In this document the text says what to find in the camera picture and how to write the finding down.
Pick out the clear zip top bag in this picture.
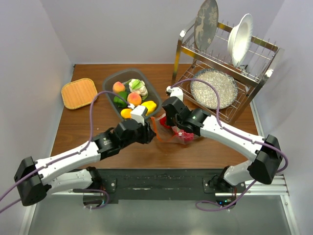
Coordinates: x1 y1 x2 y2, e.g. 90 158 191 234
151 114 199 144

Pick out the fake pink dragon fruit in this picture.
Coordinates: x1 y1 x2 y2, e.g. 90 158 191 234
179 132 198 144

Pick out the fake peach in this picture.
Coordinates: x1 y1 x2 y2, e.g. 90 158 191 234
127 92 142 106
112 81 126 93

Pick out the fake red bell pepper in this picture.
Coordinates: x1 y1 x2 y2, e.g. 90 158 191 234
159 116 171 129

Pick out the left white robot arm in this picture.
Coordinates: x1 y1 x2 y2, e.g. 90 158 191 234
14 119 156 206

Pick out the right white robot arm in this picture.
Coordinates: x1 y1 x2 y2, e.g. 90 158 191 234
162 96 283 192

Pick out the fake orange mango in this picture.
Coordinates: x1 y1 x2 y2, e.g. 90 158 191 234
120 108 132 119

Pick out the fake yellow bell pepper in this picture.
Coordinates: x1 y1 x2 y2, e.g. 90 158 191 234
141 100 157 116

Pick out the fake green bell pepper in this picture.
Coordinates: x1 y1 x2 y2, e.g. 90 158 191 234
113 91 128 108

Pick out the fake peach in tray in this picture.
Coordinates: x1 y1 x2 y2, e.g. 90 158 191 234
112 81 126 93

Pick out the fake cauliflower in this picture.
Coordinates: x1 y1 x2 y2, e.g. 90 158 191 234
128 79 148 97

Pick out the blue speckled plate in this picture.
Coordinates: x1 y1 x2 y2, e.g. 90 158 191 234
190 69 238 110

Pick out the metal dish rack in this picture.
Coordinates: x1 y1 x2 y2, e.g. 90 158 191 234
172 20 285 125

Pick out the dark grey plastic tray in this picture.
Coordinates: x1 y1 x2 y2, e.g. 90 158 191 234
102 68 163 121

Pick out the woven bamboo coaster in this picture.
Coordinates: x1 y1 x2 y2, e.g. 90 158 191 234
61 78 97 110

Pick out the grey reindeer plate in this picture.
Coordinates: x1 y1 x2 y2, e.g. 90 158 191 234
194 0 219 51

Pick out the white bowl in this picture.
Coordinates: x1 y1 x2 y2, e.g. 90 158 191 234
227 13 253 68

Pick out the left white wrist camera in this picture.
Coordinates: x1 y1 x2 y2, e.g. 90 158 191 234
129 104 148 125

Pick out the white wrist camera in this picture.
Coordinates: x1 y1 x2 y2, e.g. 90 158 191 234
129 104 148 125
166 86 184 101

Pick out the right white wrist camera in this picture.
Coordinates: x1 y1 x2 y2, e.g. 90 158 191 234
166 86 184 101

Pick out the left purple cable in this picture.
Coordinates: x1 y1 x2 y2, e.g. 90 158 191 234
0 91 135 213

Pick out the purple cable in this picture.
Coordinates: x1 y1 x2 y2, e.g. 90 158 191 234
0 91 135 213
171 78 289 212

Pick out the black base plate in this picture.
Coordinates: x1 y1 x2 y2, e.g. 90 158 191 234
87 167 246 204

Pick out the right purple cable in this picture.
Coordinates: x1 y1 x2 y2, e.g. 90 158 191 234
171 78 289 212

